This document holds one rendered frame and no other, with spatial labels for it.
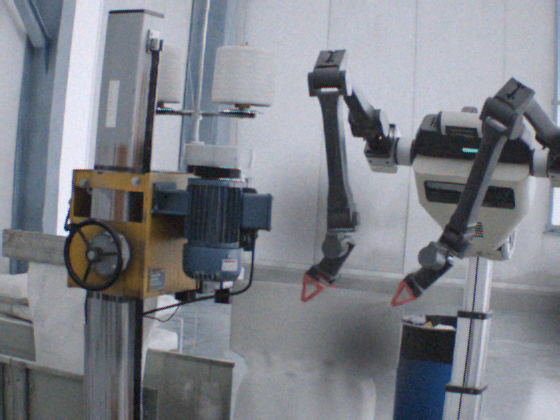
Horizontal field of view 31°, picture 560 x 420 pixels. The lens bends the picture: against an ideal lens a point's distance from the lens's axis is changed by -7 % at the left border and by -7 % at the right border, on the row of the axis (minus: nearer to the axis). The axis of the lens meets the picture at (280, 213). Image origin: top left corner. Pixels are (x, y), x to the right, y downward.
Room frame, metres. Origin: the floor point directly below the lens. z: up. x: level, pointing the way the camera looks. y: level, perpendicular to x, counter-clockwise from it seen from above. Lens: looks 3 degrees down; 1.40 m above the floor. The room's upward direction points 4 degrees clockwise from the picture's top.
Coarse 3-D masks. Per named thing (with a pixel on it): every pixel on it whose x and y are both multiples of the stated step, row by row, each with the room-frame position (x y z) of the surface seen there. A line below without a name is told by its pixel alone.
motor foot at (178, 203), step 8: (160, 184) 2.63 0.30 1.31; (168, 184) 2.67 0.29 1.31; (176, 184) 2.71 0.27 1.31; (160, 192) 2.62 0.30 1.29; (168, 192) 2.62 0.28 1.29; (176, 192) 2.62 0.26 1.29; (184, 192) 2.62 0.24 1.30; (152, 200) 2.61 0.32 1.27; (160, 200) 2.64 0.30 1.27; (168, 200) 2.64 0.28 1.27; (176, 200) 2.63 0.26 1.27; (184, 200) 2.62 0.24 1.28; (152, 208) 2.61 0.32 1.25; (160, 208) 2.64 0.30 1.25; (168, 208) 2.64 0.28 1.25; (176, 208) 2.63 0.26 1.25; (184, 208) 2.62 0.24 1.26; (152, 216) 2.61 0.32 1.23; (160, 216) 2.64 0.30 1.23
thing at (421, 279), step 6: (420, 270) 2.76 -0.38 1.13; (426, 270) 2.75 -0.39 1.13; (432, 270) 2.75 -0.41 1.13; (408, 276) 2.74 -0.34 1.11; (414, 276) 2.77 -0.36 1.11; (420, 276) 2.75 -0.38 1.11; (426, 276) 2.75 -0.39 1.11; (432, 276) 2.74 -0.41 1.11; (438, 276) 2.75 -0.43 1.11; (408, 282) 2.75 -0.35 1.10; (414, 282) 2.74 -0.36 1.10; (420, 282) 2.75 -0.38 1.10; (426, 282) 2.75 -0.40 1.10; (432, 282) 2.76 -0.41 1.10; (420, 288) 2.74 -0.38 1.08; (426, 288) 2.77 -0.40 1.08; (420, 294) 2.73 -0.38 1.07
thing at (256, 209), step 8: (248, 200) 2.61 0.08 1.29; (256, 200) 2.61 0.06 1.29; (264, 200) 2.61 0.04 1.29; (272, 200) 2.61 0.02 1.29; (240, 208) 2.62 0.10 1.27; (248, 208) 2.61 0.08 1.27; (256, 208) 2.61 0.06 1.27; (264, 208) 2.61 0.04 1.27; (240, 216) 2.62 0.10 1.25; (248, 216) 2.61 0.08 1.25; (256, 216) 2.61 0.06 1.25; (264, 216) 2.61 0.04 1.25; (240, 224) 2.62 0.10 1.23; (248, 224) 2.61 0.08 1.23; (256, 224) 2.61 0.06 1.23; (264, 224) 2.61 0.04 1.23; (256, 232) 2.65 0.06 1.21
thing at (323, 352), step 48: (240, 288) 2.95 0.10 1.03; (288, 288) 2.88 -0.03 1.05; (336, 288) 2.89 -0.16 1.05; (240, 336) 2.94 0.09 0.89; (288, 336) 2.87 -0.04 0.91; (336, 336) 2.83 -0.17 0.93; (384, 336) 2.81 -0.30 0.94; (240, 384) 2.90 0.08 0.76; (288, 384) 2.83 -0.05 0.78; (336, 384) 2.78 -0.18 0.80
